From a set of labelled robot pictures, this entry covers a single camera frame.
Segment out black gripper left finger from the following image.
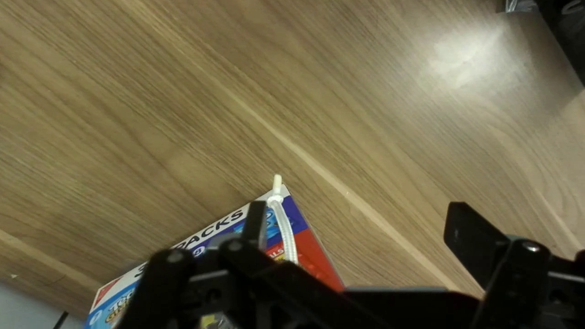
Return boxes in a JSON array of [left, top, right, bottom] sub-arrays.
[[130, 199, 370, 329]]

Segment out blue cardboard snack box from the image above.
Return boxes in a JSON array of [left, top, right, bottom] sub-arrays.
[[84, 184, 349, 329]]

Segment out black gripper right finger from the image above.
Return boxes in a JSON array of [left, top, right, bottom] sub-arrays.
[[443, 200, 585, 329]]

